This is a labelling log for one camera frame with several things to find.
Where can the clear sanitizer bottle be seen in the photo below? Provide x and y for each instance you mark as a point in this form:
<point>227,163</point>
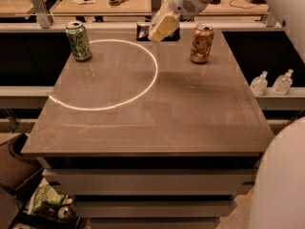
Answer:
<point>283,83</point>
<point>259,84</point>

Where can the black storage bin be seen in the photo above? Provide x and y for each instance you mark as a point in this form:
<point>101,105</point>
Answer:
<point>44,219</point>

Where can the clear sanitizer bottle left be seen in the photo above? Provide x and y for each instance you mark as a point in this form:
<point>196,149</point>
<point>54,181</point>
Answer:
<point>259,84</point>

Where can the orange soda can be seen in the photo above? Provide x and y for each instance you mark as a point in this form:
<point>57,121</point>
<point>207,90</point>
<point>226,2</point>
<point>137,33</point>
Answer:
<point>203,36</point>

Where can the metal bracket left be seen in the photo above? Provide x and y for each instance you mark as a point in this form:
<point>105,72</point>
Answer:
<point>43,15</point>

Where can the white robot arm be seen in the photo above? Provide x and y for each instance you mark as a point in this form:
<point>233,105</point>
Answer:
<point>279,192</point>

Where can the green chip bag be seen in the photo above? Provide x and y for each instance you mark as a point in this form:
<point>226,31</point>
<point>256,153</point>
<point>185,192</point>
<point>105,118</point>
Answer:
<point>45,196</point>

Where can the black rxbar chocolate wrapper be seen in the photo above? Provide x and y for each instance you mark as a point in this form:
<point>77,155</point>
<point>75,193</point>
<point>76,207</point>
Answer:
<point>146,32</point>

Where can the black mesh cup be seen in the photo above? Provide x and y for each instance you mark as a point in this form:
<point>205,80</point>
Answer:
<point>215,2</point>

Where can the clear sanitizer bottle right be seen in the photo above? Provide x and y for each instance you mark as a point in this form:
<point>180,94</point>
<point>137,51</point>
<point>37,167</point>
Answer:
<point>283,83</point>

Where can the green soda can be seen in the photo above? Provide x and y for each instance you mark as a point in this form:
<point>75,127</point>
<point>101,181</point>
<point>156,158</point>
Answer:
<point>79,42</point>

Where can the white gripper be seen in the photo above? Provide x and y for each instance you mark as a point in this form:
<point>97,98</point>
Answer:
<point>181,3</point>

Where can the black handled scissors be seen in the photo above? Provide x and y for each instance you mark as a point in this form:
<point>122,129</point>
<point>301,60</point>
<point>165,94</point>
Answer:
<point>117,2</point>

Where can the metal bracket right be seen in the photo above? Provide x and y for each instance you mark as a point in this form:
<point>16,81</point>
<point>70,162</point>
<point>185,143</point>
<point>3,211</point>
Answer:
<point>269,19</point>

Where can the grey drawer cabinet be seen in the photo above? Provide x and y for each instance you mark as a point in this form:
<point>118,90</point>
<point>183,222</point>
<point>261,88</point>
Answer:
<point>153,191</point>

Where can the dark round chair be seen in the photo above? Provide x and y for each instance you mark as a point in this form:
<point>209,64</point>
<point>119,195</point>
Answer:
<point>15,168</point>

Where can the crushed can in bin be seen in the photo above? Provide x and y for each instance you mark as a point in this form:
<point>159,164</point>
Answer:
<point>65,213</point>

